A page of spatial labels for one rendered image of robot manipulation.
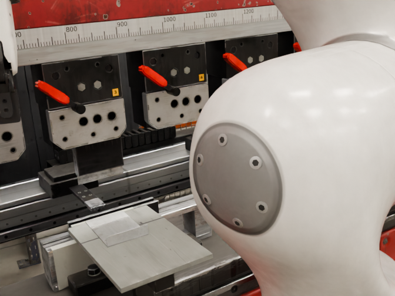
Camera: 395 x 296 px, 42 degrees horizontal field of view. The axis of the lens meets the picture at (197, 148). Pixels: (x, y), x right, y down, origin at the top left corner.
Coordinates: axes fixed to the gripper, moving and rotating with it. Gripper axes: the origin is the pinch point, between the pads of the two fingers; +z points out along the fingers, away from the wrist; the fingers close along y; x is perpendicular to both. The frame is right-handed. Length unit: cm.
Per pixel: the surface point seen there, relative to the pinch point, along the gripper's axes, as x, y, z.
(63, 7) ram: 11.3, -19.9, -16.0
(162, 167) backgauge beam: 37, -61, 25
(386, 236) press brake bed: 92, -36, 49
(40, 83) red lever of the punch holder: 5.5, -16.1, -3.2
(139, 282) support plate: 16.0, -2.6, 30.3
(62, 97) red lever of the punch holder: 8.7, -17.3, -0.3
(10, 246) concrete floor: -17, -237, 98
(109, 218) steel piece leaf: 15.8, -27.7, 26.3
